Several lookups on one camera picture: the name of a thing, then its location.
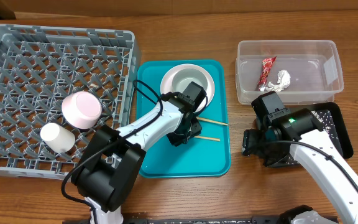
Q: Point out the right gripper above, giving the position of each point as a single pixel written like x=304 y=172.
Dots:
x=250 y=149

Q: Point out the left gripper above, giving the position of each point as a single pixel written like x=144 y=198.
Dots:
x=183 y=134

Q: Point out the grey bowl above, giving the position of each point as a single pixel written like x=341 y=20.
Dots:
x=184 y=77

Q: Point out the white round plate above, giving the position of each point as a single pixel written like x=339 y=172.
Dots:
x=166 y=84

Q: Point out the white rice pile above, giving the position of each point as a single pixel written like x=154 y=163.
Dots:
x=326 y=119

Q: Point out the white tissue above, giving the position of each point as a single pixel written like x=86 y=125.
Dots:
x=283 y=82

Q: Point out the red snack wrapper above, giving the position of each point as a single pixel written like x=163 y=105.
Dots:
x=267 y=65

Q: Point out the pink bowl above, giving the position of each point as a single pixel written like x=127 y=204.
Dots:
x=81 y=109

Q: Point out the white cup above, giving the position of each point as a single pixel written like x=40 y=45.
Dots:
x=57 y=138

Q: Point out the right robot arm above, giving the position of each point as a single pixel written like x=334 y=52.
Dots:
x=313 y=136

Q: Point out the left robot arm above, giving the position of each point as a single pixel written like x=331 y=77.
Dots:
x=110 y=164

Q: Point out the grey dishwasher rack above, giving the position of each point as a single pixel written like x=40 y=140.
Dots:
x=39 y=67

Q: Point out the teal plastic tray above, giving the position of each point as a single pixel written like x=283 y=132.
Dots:
x=199 y=157

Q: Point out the black rectangular tray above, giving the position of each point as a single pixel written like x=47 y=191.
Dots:
x=289 y=124

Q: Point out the clear plastic bin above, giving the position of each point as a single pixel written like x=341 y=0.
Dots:
x=314 y=67

